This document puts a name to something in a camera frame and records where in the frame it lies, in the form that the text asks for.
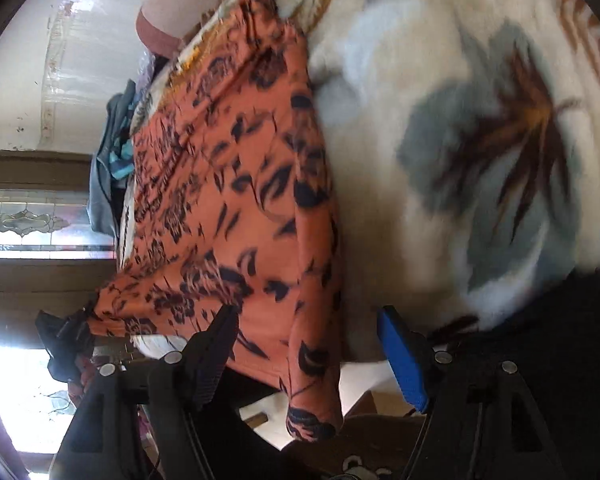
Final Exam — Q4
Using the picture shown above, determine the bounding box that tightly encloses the orange floral garment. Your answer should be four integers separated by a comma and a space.
87, 0, 342, 441

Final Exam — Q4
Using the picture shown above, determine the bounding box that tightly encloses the cream leaf-print fleece blanket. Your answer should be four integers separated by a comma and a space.
119, 0, 600, 366

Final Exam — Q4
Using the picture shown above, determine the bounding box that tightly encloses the teal striped cloth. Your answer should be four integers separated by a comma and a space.
109, 139, 134, 181

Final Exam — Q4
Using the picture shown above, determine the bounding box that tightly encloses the grey blue clothes pile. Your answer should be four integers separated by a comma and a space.
87, 80, 137, 237

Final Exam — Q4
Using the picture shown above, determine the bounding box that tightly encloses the stained glass window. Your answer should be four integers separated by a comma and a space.
0, 188, 116, 260

